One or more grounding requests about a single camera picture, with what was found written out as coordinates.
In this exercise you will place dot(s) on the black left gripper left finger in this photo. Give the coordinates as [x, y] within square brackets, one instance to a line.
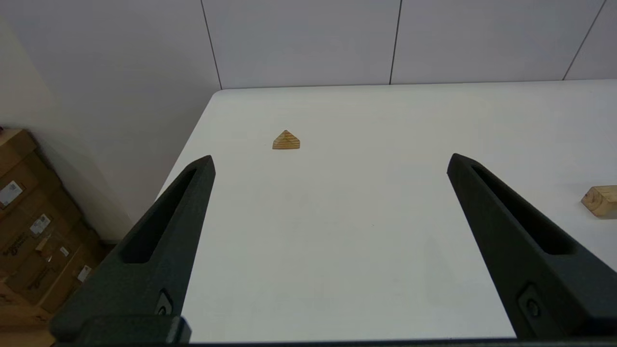
[156, 250]

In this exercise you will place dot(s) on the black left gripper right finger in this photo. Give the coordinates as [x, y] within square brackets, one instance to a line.
[544, 289]

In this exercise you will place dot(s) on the arched wooden block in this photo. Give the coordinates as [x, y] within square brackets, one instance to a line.
[601, 201]

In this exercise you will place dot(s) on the triangular wooden block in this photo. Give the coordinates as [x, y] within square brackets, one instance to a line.
[286, 141]

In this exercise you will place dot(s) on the brown cardboard box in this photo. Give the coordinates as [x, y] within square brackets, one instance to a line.
[19, 164]
[53, 274]
[24, 241]
[19, 313]

